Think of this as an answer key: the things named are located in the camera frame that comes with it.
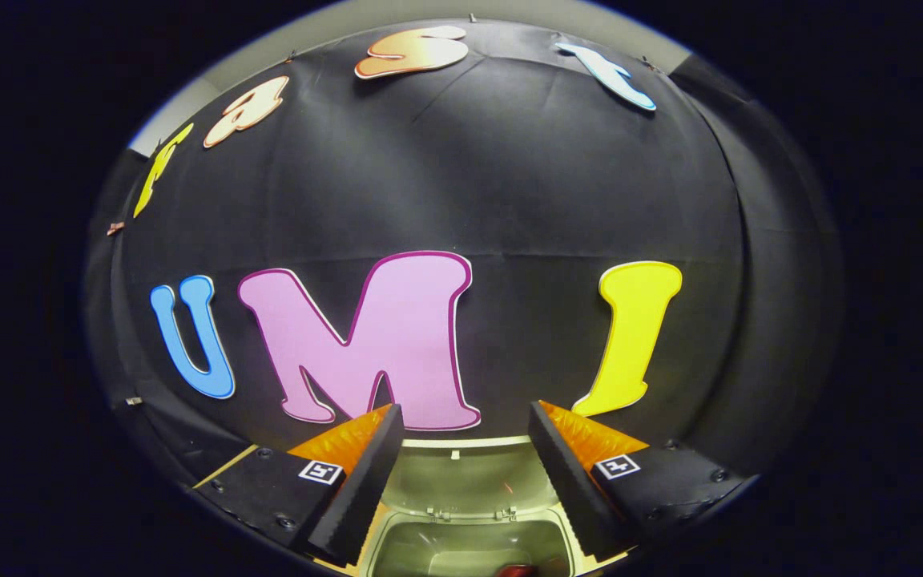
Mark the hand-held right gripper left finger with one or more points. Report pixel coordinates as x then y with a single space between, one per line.
361 489

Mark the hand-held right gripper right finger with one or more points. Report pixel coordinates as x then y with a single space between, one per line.
566 489

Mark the red pop can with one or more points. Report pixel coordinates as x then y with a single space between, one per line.
516 571

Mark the green desktop garbage bin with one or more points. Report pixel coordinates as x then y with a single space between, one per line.
461 489

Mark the wooden desktop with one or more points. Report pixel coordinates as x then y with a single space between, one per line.
225 469

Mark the black backdrop cloth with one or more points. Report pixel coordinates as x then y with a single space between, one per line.
525 176

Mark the red clip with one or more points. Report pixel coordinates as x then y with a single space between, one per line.
115 228

